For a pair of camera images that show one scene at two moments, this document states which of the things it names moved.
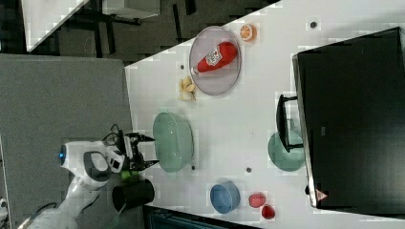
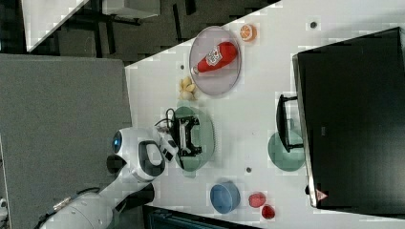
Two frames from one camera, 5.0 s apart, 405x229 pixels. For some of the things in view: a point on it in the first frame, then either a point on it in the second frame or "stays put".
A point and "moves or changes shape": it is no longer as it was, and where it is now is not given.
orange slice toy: [248, 32] stays put
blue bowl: [224, 197] stays put
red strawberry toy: [267, 212] stays put
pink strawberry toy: [256, 199] stays put
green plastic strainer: [174, 141] moves or changes shape
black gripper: [136, 162] -> [180, 128]
